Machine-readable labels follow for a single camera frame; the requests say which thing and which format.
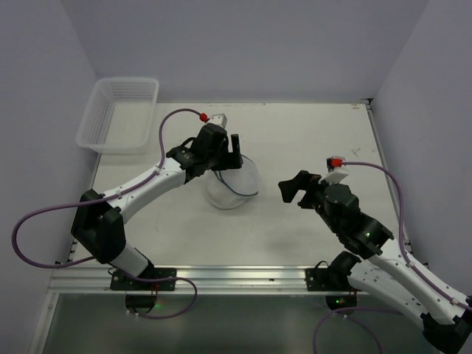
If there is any white mesh laundry bag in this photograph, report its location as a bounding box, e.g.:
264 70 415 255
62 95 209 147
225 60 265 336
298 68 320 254
204 155 260 210

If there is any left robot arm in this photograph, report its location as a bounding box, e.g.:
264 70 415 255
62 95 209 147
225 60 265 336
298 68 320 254
71 123 243 278

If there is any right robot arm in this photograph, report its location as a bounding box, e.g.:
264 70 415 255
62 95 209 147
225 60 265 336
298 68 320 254
278 170 471 353

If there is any white plastic basket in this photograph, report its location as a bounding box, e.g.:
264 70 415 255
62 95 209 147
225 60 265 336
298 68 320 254
76 77 159 154

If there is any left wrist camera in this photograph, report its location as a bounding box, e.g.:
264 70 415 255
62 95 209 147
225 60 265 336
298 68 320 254
209 114 228 129

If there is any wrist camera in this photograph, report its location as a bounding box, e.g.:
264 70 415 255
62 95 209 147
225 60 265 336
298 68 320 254
319 156 349 184
209 114 228 129

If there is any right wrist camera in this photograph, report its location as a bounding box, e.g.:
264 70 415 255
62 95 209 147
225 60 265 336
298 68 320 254
319 156 349 184

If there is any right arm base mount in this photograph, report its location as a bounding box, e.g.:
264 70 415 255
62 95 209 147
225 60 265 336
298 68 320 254
305 260 358 310

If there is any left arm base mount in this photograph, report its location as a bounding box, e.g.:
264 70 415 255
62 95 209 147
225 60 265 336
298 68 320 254
108 265 177 313

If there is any aluminium mounting rail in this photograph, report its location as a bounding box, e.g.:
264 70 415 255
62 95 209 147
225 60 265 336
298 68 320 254
47 264 336 295

